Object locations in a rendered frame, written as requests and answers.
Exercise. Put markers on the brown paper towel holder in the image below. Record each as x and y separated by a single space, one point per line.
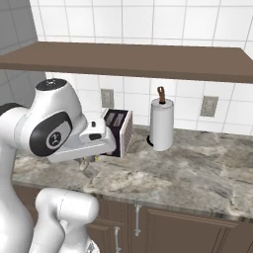
161 94

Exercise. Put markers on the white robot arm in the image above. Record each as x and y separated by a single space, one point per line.
19 138

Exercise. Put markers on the white paper towel roll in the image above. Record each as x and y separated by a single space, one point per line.
162 126

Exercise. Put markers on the black and white toaster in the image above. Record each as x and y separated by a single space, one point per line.
125 135

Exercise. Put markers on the brown wooden wall shelf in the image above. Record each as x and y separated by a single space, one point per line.
131 61

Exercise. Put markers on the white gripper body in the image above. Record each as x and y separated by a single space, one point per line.
99 146

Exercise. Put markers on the brown cabinet door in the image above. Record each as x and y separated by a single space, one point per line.
191 234
105 224

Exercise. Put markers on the grey wall outlet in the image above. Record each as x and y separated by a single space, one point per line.
107 98
209 106

